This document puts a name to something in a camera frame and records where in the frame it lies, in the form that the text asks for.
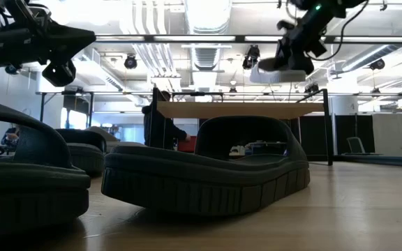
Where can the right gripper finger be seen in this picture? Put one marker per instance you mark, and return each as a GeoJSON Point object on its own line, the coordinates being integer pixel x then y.
{"type": "Point", "coordinates": [300, 64]}
{"type": "Point", "coordinates": [283, 52]}

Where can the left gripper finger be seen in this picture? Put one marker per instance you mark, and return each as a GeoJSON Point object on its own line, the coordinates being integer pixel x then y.
{"type": "Point", "coordinates": [72, 40]}

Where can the white rubber slide sandal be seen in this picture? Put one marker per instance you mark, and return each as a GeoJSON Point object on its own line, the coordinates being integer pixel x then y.
{"type": "Point", "coordinates": [277, 76]}

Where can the black rubber slide sandal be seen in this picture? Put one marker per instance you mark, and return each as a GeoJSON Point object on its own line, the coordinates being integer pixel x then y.
{"type": "Point", "coordinates": [30, 184]}
{"type": "Point", "coordinates": [204, 184]}
{"type": "Point", "coordinates": [82, 155]}

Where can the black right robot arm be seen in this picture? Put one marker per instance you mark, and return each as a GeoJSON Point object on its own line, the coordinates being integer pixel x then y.
{"type": "Point", "coordinates": [326, 5]}

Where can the black ceiling spotlight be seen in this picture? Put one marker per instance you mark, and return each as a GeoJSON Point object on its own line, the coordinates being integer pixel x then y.
{"type": "Point", "coordinates": [251, 55]}
{"type": "Point", "coordinates": [378, 64]}
{"type": "Point", "coordinates": [130, 62]}
{"type": "Point", "coordinates": [12, 69]}

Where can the person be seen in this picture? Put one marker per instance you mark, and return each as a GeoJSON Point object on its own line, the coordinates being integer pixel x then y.
{"type": "Point", "coordinates": [164, 130]}
{"type": "Point", "coordinates": [10, 136]}

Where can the black partition panel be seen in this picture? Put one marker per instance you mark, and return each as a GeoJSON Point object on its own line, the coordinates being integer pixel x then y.
{"type": "Point", "coordinates": [354, 134]}

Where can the black overhead rig beam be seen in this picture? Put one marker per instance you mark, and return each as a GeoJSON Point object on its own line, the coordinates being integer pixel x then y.
{"type": "Point", "coordinates": [187, 38]}

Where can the grey office chair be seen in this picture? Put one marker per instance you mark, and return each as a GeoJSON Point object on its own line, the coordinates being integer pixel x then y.
{"type": "Point", "coordinates": [356, 144]}

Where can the red box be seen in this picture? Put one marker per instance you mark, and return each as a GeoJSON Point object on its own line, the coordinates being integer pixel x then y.
{"type": "Point", "coordinates": [187, 144]}

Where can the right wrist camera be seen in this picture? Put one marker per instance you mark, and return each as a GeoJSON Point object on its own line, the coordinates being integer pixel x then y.
{"type": "Point", "coordinates": [285, 25]}

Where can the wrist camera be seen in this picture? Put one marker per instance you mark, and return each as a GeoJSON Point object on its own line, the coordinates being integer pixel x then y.
{"type": "Point", "coordinates": [59, 73]}
{"type": "Point", "coordinates": [285, 25]}

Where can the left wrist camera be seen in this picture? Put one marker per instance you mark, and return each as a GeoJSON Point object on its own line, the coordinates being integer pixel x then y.
{"type": "Point", "coordinates": [59, 73]}

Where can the wooden shelf with black frame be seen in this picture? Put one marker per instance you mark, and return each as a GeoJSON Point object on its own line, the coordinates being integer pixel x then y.
{"type": "Point", "coordinates": [239, 109]}

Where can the black background table frame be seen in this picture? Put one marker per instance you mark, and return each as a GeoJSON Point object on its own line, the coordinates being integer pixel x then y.
{"type": "Point", "coordinates": [91, 111]}

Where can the silver ventilation duct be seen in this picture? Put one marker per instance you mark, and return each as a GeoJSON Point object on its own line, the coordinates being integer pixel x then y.
{"type": "Point", "coordinates": [206, 57]}

